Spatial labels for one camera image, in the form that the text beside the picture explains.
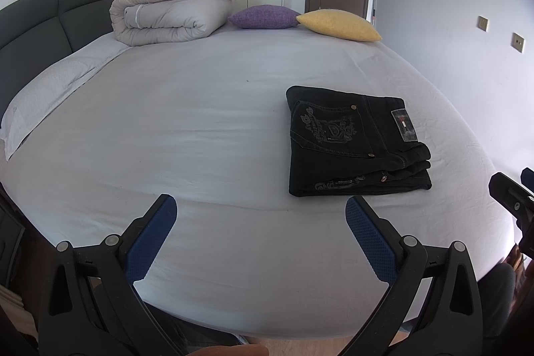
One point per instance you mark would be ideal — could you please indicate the folded beige duvet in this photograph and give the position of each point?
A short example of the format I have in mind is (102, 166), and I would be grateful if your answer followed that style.
(167, 14)

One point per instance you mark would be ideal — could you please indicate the black denim pants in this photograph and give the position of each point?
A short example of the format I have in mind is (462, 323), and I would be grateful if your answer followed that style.
(333, 156)

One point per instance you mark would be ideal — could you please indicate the bed with white sheet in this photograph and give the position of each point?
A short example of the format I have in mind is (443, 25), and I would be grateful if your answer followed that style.
(187, 130)

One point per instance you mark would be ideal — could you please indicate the flat white pillow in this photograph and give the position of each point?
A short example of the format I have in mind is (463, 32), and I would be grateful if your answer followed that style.
(50, 89)

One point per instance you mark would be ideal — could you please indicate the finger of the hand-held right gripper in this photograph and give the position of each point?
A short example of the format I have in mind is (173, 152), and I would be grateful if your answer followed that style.
(529, 175)
(511, 195)

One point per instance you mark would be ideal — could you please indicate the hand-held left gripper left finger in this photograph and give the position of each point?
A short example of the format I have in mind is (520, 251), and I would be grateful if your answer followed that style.
(152, 239)

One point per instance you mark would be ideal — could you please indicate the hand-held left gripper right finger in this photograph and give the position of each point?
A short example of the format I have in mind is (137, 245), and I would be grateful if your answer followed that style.
(371, 243)

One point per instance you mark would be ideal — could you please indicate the beige cloth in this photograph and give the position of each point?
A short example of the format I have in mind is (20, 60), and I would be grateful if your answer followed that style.
(14, 310)

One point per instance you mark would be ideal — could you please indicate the yellow pillow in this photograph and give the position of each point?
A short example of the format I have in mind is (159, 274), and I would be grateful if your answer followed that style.
(338, 24)

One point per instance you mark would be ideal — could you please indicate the wall socket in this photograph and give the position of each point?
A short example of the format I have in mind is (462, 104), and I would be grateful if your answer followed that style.
(518, 43)
(483, 23)

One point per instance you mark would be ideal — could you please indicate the purple pillow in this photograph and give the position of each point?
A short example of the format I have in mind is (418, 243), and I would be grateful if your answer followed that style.
(263, 17)

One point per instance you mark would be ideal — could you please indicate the grey padded headboard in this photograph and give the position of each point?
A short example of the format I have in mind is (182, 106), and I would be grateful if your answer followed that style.
(29, 35)

